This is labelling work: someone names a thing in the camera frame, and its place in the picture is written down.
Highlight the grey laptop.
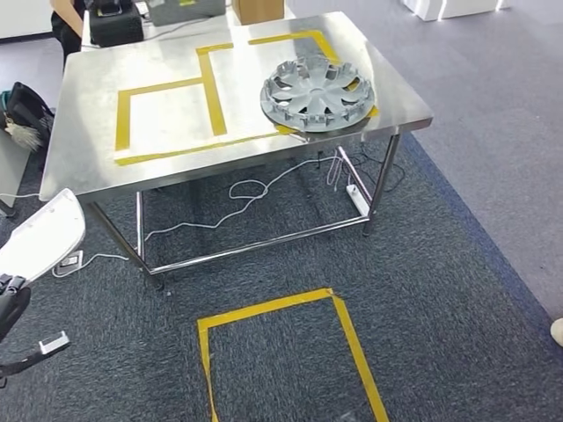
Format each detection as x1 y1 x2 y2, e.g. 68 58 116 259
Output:
146 0 226 27

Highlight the white power strip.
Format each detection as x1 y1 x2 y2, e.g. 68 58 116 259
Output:
346 183 371 218

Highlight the brown cardboard box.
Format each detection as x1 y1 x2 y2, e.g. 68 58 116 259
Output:
232 0 285 26

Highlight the white socket cable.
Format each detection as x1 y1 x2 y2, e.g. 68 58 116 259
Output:
81 251 130 270

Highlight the white curved plastic part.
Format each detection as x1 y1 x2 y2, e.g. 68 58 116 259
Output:
0 187 86 287

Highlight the white desk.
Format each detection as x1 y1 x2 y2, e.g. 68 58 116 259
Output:
80 4 296 55

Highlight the grey cabinet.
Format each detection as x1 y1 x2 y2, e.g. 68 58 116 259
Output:
0 130 28 218

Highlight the white lit display block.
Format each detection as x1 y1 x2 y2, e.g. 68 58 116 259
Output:
401 0 512 23

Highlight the stainless steel workbench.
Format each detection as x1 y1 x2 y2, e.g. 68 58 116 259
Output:
38 10 435 278

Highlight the black equipment case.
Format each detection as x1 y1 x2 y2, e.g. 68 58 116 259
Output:
88 0 146 49

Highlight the black bag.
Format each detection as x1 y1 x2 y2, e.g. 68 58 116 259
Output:
0 81 56 154

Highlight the grey plastic hubcap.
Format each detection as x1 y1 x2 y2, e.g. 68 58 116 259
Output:
259 53 377 134

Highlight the white floor socket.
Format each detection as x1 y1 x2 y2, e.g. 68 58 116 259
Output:
52 249 85 279

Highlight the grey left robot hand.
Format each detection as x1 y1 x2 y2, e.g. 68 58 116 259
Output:
0 273 32 345

